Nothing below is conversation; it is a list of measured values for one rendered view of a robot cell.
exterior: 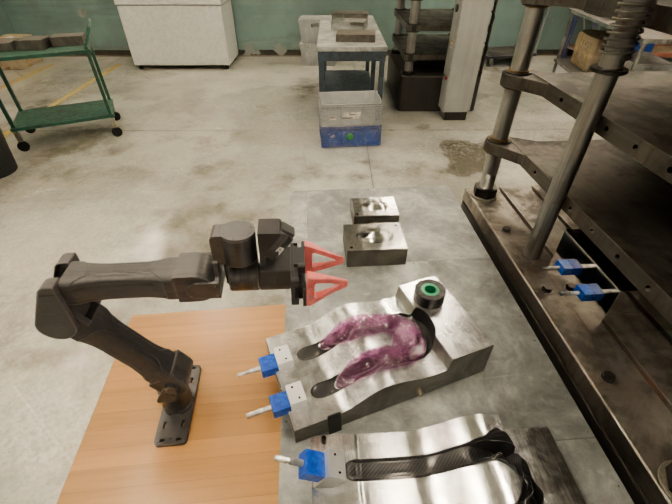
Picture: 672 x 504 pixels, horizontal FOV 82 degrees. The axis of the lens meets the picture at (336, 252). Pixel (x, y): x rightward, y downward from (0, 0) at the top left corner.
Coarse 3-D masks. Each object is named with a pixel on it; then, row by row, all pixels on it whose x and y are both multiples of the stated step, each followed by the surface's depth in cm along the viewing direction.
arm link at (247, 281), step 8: (224, 264) 67; (256, 264) 67; (232, 272) 66; (240, 272) 66; (248, 272) 66; (256, 272) 66; (232, 280) 66; (240, 280) 66; (248, 280) 66; (256, 280) 66; (232, 288) 67; (240, 288) 67; (248, 288) 67; (256, 288) 68
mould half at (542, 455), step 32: (480, 416) 76; (320, 448) 76; (352, 448) 76; (384, 448) 76; (416, 448) 76; (544, 448) 79; (384, 480) 72; (416, 480) 72; (448, 480) 70; (480, 480) 68; (512, 480) 67; (544, 480) 74
